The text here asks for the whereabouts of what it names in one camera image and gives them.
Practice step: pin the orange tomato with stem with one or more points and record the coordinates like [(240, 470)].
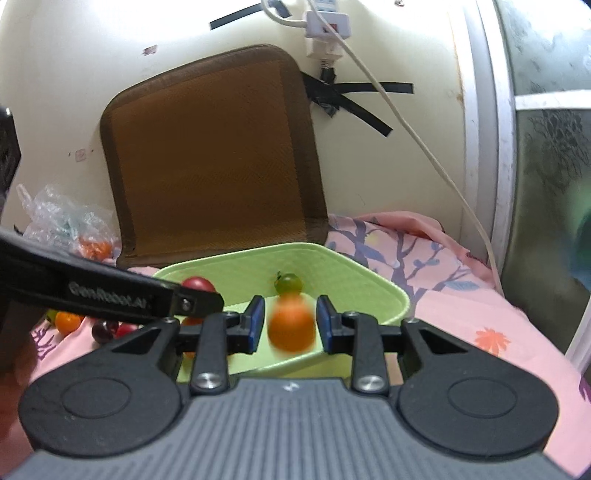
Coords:
[(68, 323)]

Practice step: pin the crossed black tape strips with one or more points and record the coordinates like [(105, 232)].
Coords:
[(351, 99)]

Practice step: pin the dark red cherry tomato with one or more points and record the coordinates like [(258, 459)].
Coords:
[(103, 331)]

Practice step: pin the frosted patterned glass window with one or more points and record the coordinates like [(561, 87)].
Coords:
[(545, 161)]

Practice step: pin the short black tape strip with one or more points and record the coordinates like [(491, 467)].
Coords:
[(238, 17)]

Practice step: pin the brown seat cushion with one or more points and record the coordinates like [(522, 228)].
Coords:
[(207, 157)]

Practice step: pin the pink printed bedsheet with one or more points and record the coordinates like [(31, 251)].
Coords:
[(461, 314)]

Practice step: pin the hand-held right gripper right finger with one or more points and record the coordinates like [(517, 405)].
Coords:
[(325, 330)]

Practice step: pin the white plug adapter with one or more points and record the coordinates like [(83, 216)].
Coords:
[(323, 50)]

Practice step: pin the green and orange tomato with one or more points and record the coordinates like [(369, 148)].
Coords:
[(289, 283)]

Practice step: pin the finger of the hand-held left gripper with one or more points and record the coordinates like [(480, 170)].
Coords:
[(115, 290)]

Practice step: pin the white power strip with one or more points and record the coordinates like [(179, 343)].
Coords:
[(328, 19)]

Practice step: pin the small red cherry tomato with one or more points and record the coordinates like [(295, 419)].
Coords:
[(125, 329)]

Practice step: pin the round orange tomato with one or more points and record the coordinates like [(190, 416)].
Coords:
[(292, 328)]

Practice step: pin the orange cherry tomato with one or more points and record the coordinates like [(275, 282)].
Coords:
[(96, 249)]

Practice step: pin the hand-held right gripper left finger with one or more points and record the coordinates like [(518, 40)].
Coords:
[(256, 325)]

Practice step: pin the light green plastic basket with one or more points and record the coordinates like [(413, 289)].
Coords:
[(355, 295)]

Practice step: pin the clear plastic bag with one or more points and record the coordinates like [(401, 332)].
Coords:
[(60, 217)]

